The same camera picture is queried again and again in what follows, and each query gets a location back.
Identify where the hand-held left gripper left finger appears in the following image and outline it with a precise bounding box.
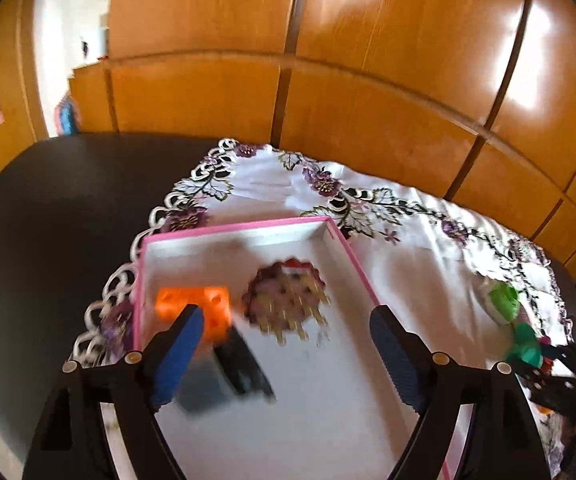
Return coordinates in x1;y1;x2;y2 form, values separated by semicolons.
22;304;206;480

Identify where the teal plastic spool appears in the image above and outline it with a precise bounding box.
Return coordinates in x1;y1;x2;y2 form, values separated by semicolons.
505;322;544;367

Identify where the wooden panelled wardrobe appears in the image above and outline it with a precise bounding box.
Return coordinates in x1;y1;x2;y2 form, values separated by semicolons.
68;0;576;281

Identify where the maroon scalloped round disc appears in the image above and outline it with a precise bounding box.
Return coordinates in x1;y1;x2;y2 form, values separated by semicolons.
242;258;331;347

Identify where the grey and black cylinder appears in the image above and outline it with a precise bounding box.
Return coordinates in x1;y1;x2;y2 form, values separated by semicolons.
175;327;276;413

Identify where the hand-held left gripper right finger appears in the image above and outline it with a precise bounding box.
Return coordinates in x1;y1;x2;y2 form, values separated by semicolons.
369;305;554;480

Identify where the orange plastic block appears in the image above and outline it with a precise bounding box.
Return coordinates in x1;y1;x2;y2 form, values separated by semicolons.
155;286;231;346

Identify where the pink-edged white box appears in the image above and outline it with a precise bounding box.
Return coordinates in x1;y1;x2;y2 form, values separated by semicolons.
133;216;454;480

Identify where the floral embroidered white tablecloth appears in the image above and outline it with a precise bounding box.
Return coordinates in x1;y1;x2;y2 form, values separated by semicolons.
70;137;576;480

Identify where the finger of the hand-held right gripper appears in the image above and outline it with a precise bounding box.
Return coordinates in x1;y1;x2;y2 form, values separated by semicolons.
518;342;576;415

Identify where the light green paper punch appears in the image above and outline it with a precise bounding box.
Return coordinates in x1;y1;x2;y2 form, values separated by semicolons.
485;280;521;323

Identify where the pink and blue object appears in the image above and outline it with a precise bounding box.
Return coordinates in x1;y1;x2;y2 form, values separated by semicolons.
54;95;80;136

